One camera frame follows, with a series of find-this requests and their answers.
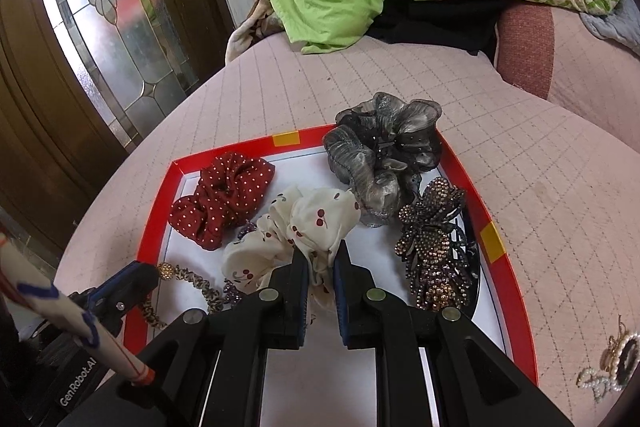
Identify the rhinestone butterfly hair claw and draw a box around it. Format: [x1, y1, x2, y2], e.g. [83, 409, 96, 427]
[395, 177, 480, 312]

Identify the beige patterned cloth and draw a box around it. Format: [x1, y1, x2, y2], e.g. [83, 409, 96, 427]
[225, 0, 291, 62]

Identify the red polka dot scrunchie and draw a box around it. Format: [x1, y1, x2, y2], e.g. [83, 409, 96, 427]
[168, 151, 277, 252]

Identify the red tray box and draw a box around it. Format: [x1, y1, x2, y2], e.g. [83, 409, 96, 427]
[122, 124, 540, 389]

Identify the grey quilted pillow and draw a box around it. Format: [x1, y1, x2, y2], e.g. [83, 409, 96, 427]
[580, 0, 640, 52]

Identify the leopard print hair tie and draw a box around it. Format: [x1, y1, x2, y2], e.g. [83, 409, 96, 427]
[140, 261, 225, 331]

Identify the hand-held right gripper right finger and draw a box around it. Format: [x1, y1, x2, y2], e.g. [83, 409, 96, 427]
[332, 241, 573, 427]

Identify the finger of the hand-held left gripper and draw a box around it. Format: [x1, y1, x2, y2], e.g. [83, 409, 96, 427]
[92, 261, 161, 308]
[69, 289, 127, 339]

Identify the dark cloth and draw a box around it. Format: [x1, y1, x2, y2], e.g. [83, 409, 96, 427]
[367, 0, 506, 58]

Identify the wooden stained glass door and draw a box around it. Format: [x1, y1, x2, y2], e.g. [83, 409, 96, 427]
[0, 0, 236, 268]

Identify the pink bolster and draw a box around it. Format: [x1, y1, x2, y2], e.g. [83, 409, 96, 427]
[495, 4, 640, 148]

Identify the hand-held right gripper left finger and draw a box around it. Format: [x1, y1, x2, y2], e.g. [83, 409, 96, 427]
[62, 241, 311, 427]

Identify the beige tube with blue marks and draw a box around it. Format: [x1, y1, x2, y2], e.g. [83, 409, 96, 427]
[0, 229, 155, 387]

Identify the grey organza scrunchie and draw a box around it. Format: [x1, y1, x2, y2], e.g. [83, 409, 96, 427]
[322, 92, 444, 228]

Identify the cream cherry print scrunchie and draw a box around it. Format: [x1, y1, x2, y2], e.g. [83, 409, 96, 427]
[221, 186, 362, 309]

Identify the pearl hair clip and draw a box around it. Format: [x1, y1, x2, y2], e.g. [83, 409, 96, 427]
[576, 314, 640, 403]

